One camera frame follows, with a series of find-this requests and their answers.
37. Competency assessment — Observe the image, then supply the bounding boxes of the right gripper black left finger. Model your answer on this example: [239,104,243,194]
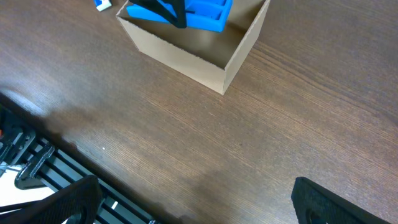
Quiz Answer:
[1,175,103,224]

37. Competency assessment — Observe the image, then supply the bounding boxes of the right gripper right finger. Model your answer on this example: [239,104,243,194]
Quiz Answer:
[291,177,389,224]

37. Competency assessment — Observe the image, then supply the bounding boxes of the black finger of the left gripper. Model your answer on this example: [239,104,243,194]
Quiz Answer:
[129,0,187,29]

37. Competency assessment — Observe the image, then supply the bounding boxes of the white blue staples box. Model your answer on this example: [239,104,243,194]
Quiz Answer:
[93,0,112,12]

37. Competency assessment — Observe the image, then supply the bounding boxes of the blue plastic tray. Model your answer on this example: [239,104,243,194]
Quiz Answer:
[126,0,233,32]

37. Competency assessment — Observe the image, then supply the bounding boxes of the cardboard box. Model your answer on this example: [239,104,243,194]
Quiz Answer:
[116,0,270,94]

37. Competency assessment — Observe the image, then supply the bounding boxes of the black aluminium rail frame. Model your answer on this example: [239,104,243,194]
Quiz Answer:
[1,107,158,223]

